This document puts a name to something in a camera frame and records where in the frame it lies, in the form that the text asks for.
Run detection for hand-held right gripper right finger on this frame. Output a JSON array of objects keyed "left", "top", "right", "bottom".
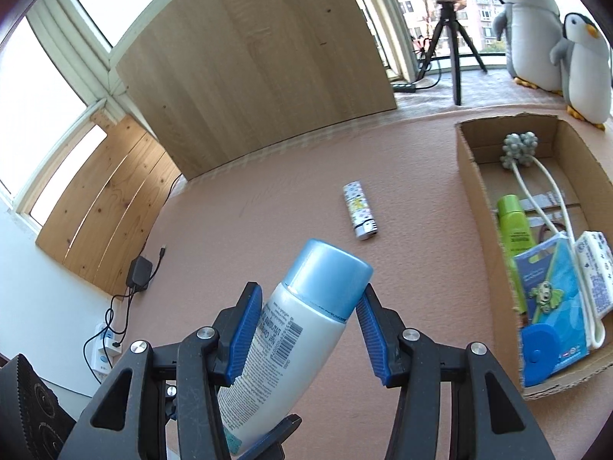
[{"left": 355, "top": 284, "right": 559, "bottom": 460}]

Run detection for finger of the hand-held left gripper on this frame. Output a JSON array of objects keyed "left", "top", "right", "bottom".
[{"left": 237, "top": 414, "right": 303, "bottom": 460}]

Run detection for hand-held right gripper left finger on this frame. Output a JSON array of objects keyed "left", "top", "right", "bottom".
[{"left": 64, "top": 282, "right": 264, "bottom": 460}]

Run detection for white lotion bottle blue cap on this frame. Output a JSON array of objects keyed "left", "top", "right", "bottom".
[{"left": 215, "top": 238, "right": 374, "bottom": 456}]

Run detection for cardboard box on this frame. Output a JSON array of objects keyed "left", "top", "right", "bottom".
[{"left": 454, "top": 113, "right": 613, "bottom": 402}]

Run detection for blue round tape measure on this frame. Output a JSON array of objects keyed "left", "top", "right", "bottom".
[{"left": 521, "top": 323, "right": 562, "bottom": 377}]

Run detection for green bottle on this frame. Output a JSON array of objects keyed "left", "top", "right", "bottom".
[{"left": 495, "top": 195, "right": 537, "bottom": 317}]

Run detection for blue printed packet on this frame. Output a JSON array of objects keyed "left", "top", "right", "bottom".
[{"left": 514, "top": 236, "right": 590, "bottom": 389}]

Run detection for brown hair ties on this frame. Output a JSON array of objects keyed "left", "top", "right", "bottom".
[{"left": 529, "top": 218, "right": 568, "bottom": 243}]

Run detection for patterned tissue packet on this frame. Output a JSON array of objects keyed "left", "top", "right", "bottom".
[{"left": 573, "top": 231, "right": 613, "bottom": 319}]

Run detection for grey knobbed massager white handle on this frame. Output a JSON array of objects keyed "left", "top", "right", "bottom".
[{"left": 499, "top": 131, "right": 606, "bottom": 350}]

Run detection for white power strip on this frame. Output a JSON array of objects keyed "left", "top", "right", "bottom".
[{"left": 91, "top": 323, "right": 126, "bottom": 381}]

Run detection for black power adapter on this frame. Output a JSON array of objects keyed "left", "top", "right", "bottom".
[{"left": 127, "top": 256, "right": 155, "bottom": 292}]

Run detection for patterned lighter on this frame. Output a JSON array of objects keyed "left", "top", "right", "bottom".
[{"left": 343, "top": 181, "right": 379, "bottom": 240}]

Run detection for pine slat wooden board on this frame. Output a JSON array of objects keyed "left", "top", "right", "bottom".
[{"left": 37, "top": 115, "right": 183, "bottom": 297}]

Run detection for light oak wooden board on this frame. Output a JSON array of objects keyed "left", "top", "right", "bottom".
[{"left": 116, "top": 0, "right": 398, "bottom": 180}]

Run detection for black tripod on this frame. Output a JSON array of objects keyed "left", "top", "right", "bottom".
[{"left": 416, "top": 0, "right": 489, "bottom": 106}]

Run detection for large penguin plush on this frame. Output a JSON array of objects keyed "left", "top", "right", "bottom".
[{"left": 492, "top": 0, "right": 568, "bottom": 94}]

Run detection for small penguin plush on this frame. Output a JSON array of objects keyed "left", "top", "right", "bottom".
[{"left": 549, "top": 12, "right": 613, "bottom": 130}]

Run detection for black power cord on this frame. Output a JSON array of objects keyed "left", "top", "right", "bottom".
[{"left": 84, "top": 290, "right": 139, "bottom": 384}]

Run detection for black usb cable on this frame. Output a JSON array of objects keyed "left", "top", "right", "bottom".
[{"left": 144, "top": 245, "right": 168, "bottom": 283}]

